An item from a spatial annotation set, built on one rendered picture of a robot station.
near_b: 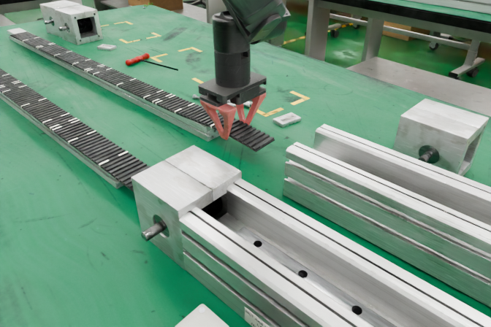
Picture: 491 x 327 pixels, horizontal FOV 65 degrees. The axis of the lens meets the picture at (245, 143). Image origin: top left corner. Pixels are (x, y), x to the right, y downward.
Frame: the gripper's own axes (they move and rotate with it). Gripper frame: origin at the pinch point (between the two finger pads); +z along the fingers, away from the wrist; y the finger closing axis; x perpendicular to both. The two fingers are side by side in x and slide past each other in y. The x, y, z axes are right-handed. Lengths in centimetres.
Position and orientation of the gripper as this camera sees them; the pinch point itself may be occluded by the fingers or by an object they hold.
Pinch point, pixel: (234, 128)
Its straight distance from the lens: 68.1
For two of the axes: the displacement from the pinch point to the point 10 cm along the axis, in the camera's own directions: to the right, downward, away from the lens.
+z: 0.1, 8.4, 5.4
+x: -7.3, -3.6, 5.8
